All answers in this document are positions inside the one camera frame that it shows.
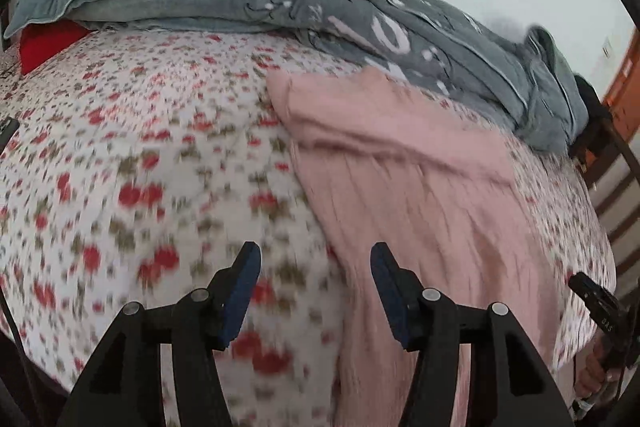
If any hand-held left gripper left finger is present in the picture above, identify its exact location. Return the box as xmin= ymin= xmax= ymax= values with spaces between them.
xmin=57 ymin=241 xmax=262 ymax=427

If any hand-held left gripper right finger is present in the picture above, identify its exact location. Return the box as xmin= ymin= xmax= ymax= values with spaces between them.
xmin=369 ymin=242 xmax=576 ymax=427

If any grey printed quilt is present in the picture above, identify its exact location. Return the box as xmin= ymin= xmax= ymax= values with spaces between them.
xmin=245 ymin=0 xmax=590 ymax=156

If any red floral bed sheet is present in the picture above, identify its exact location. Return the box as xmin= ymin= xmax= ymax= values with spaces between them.
xmin=0 ymin=28 xmax=617 ymax=427

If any black garment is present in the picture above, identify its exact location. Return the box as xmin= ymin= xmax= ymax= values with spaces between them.
xmin=570 ymin=75 xmax=613 ymax=160

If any red cloth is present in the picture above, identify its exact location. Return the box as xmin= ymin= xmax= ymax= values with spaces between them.
xmin=19 ymin=20 xmax=95 ymax=76

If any wooden door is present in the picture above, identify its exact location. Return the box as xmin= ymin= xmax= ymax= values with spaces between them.
xmin=603 ymin=26 xmax=640 ymax=142

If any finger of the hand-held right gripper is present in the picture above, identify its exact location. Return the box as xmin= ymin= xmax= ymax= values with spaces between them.
xmin=569 ymin=271 xmax=620 ymax=314

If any person's right hand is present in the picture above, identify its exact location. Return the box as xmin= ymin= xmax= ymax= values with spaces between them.
xmin=574 ymin=341 xmax=612 ymax=404

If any pink ribbed knit garment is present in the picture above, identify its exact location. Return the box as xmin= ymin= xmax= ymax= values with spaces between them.
xmin=266 ymin=68 xmax=576 ymax=427

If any small dark object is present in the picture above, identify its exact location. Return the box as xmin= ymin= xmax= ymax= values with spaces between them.
xmin=0 ymin=117 xmax=21 ymax=154

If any dark wooden chair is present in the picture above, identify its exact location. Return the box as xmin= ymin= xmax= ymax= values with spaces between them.
xmin=570 ymin=109 xmax=640 ymax=303

